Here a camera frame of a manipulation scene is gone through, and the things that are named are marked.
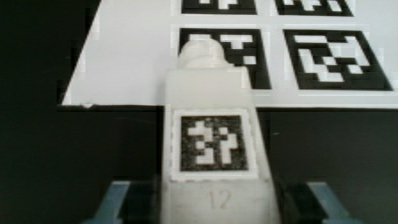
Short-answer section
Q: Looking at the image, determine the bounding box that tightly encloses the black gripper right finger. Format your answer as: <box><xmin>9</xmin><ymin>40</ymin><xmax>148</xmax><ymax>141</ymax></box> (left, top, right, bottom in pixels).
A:
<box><xmin>277</xmin><ymin>182</ymin><xmax>356</xmax><ymax>224</ymax></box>

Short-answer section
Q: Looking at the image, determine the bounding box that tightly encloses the white table leg tag 12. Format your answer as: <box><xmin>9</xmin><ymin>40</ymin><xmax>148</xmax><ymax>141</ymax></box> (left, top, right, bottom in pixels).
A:
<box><xmin>160</xmin><ymin>39</ymin><xmax>281</xmax><ymax>224</ymax></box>

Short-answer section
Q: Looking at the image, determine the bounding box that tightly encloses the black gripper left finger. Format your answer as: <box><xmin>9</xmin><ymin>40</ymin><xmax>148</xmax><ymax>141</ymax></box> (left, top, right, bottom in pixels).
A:
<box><xmin>80</xmin><ymin>177</ymin><xmax>160</xmax><ymax>224</ymax></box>

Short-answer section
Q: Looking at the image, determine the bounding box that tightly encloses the white marker tag sheet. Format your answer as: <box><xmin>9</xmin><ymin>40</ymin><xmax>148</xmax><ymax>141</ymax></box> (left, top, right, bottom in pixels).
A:
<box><xmin>62</xmin><ymin>0</ymin><xmax>398</xmax><ymax>109</ymax></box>

